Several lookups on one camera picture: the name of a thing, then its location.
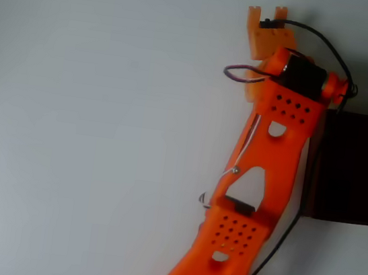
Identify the black camera cable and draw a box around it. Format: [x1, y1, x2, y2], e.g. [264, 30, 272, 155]
[225, 15, 367, 275]

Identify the white servo cable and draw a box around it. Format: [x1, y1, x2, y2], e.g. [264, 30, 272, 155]
[196, 106, 263, 218]

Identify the dark red open box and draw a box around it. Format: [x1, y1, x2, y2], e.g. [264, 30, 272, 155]
[298, 106, 368, 227]

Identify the purple and red servo cable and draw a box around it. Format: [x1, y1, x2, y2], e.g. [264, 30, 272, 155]
[221, 61, 276, 87]

